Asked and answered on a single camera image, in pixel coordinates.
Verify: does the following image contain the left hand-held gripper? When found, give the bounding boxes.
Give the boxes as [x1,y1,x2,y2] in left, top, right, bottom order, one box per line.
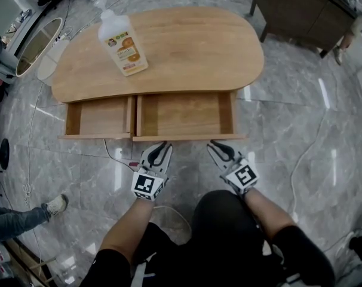
[131,141,174,203]

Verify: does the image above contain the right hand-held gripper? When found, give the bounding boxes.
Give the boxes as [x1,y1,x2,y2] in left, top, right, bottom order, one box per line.
[206,139,260,196]

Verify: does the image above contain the wide wooden drawer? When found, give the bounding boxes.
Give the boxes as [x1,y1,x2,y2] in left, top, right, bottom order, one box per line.
[132,91,249,142]

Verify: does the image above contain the narrow wooden drawer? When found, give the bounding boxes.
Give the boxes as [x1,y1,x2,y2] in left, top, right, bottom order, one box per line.
[57,96,134,141]

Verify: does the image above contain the person's right forearm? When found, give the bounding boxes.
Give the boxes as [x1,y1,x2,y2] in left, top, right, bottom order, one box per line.
[243,188,299,242]

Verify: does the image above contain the person's left forearm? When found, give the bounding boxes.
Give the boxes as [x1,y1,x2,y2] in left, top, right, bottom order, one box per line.
[99,198,155,264]

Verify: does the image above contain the wooden coffee table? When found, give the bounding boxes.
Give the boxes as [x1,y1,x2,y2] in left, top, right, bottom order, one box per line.
[51,6,265,104]

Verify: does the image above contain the person's black trousers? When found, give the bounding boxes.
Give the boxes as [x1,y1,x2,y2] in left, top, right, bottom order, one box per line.
[132,189,278,287]

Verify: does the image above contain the white bottle with orange label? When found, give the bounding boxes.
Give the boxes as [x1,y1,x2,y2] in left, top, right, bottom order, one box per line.
[97,0,149,78]

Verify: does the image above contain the person's black shirt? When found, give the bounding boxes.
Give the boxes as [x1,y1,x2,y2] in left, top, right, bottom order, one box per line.
[79,225,336,287]

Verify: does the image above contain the white power strip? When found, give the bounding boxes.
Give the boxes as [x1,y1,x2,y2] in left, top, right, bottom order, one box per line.
[53,32,72,44]

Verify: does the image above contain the black round stand base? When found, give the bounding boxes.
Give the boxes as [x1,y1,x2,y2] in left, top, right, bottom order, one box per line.
[0,138,10,170]

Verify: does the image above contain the dark wooden cabinet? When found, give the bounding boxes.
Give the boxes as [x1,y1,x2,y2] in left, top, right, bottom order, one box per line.
[249,0,358,59]

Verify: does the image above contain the white cable with red plug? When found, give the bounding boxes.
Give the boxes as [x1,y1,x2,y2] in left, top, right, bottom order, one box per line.
[103,138,140,169]

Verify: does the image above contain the long white floor cable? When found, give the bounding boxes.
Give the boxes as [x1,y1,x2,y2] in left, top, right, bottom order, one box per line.
[289,112,329,221]

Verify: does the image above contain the thin white floor cable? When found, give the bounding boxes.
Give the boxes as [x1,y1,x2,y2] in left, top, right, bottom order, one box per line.
[21,82,44,209]

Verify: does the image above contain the oval mirror with pale frame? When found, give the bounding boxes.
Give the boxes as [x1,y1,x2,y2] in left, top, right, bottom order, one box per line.
[14,17,64,78]

